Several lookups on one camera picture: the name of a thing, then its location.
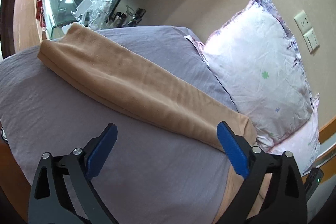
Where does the wooden headboard frame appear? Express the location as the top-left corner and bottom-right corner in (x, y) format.
(309, 117), (335, 183)

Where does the right floral pink pillow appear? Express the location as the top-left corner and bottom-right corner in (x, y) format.
(268, 94), (321, 175)

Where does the left floral pink pillow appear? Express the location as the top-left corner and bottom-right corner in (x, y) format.
(187, 0), (313, 150)

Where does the glass top tv stand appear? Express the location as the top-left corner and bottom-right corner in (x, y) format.
(34, 0), (116, 41)

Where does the white wall switch plate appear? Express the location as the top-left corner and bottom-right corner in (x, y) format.
(294, 10), (319, 53)

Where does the lavender bed sheet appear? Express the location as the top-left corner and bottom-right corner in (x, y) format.
(0, 25), (238, 224)

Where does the tan long-sleeve shirt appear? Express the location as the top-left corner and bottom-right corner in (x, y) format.
(38, 24), (257, 223)

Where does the floral pink pillow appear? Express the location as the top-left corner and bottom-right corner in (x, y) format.
(187, 0), (313, 150)
(268, 94), (321, 175)

